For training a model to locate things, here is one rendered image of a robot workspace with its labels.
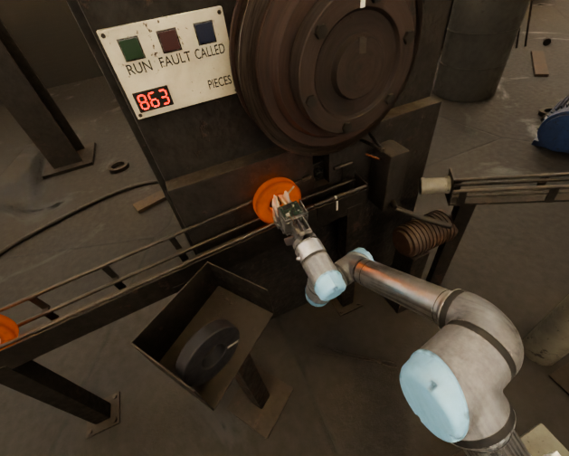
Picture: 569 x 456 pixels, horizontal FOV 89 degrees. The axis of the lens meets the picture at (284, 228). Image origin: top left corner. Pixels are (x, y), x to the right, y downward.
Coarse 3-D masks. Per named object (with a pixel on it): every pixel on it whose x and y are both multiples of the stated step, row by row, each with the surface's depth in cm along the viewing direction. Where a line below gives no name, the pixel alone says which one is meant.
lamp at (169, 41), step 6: (174, 30) 62; (162, 36) 61; (168, 36) 62; (174, 36) 62; (162, 42) 62; (168, 42) 62; (174, 42) 63; (168, 48) 63; (174, 48) 63; (180, 48) 64
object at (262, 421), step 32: (192, 288) 78; (224, 288) 86; (256, 288) 73; (160, 320) 71; (192, 320) 81; (256, 320) 78; (160, 352) 74; (224, 384) 69; (256, 384) 102; (256, 416) 114
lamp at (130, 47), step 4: (124, 40) 59; (128, 40) 60; (132, 40) 60; (136, 40) 60; (120, 44) 59; (124, 44) 60; (128, 44) 60; (132, 44) 60; (136, 44) 60; (124, 48) 60; (128, 48) 60; (132, 48) 61; (136, 48) 61; (140, 48) 61; (124, 52) 61; (128, 52) 61; (132, 52) 61; (136, 52) 61; (140, 52) 62; (128, 56) 61; (132, 56) 61; (136, 56) 62; (140, 56) 62; (128, 60) 62
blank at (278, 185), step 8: (264, 184) 87; (272, 184) 85; (280, 184) 86; (288, 184) 87; (256, 192) 88; (264, 192) 86; (272, 192) 87; (280, 192) 88; (288, 192) 89; (296, 192) 90; (256, 200) 87; (264, 200) 87; (296, 200) 92; (256, 208) 88; (264, 208) 89; (264, 216) 91
